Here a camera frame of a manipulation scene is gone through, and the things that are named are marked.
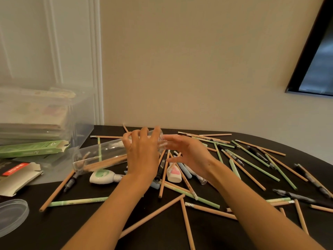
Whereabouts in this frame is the round clear plastic lid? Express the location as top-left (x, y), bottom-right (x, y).
top-left (0, 199), bottom-right (30, 239)

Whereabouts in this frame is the black gold pen box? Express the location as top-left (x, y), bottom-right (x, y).
top-left (0, 161), bottom-right (44, 198)

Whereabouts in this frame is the clear tube of green pens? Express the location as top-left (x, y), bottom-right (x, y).
top-left (71, 129), bottom-right (167, 173)

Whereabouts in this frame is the clear plastic storage bin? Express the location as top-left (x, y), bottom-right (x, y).
top-left (0, 84), bottom-right (95, 149)

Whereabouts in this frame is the cluster of pencils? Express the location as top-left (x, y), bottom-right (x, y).
top-left (156, 131), bottom-right (309, 210)

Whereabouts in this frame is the person's right forearm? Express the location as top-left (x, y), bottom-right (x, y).
top-left (208, 164), bottom-right (326, 250)

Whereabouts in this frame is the bundle of wooden pencils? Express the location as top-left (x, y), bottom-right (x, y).
top-left (83, 154), bottom-right (128, 168)

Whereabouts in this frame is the person's left hand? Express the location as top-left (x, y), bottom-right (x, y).
top-left (122, 126), bottom-right (162, 180)

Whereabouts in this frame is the person's left forearm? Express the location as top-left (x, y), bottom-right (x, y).
top-left (61, 174), bottom-right (151, 250)

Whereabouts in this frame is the green pencil box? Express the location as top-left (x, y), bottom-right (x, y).
top-left (0, 140), bottom-right (71, 159)

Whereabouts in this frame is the person's right hand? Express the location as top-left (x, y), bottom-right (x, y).
top-left (162, 134), bottom-right (216, 180)

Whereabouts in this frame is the black wall television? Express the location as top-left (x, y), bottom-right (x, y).
top-left (285, 0), bottom-right (333, 97)

